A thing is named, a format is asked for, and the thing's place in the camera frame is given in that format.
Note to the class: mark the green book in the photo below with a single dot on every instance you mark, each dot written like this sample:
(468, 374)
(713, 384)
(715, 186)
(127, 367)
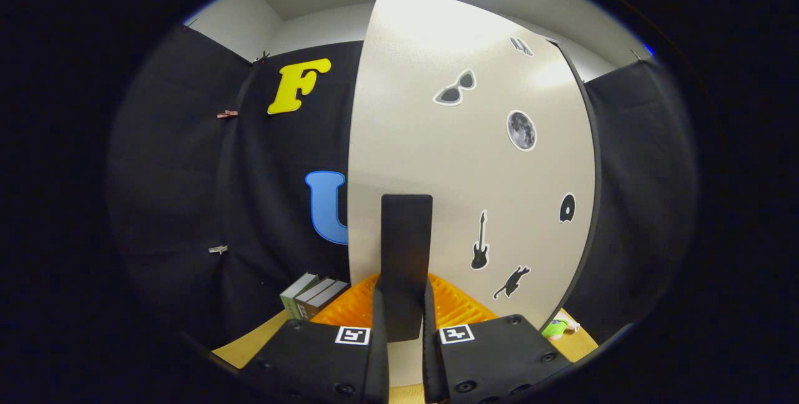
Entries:
(298, 295)

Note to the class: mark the beige cabinet door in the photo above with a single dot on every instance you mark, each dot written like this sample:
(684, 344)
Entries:
(406, 110)

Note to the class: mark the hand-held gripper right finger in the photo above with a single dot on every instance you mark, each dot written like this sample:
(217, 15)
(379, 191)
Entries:
(429, 360)

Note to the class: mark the black clip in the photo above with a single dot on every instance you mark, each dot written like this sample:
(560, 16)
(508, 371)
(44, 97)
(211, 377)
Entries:
(638, 55)
(189, 24)
(263, 56)

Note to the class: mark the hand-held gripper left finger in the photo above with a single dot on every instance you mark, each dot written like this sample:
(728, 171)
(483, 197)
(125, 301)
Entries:
(379, 360)

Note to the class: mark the white clothespin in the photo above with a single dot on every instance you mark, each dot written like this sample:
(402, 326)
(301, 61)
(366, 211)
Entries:
(218, 249)

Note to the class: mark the pink clothespin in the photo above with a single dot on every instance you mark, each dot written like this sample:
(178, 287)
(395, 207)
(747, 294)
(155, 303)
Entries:
(227, 114)

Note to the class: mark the black backdrop cloth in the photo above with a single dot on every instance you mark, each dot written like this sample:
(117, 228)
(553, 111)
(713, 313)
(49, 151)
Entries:
(187, 173)

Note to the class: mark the green and pink toy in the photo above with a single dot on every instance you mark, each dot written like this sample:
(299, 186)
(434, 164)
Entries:
(554, 328)

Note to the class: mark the brown book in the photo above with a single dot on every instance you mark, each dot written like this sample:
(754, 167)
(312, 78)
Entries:
(315, 298)
(331, 296)

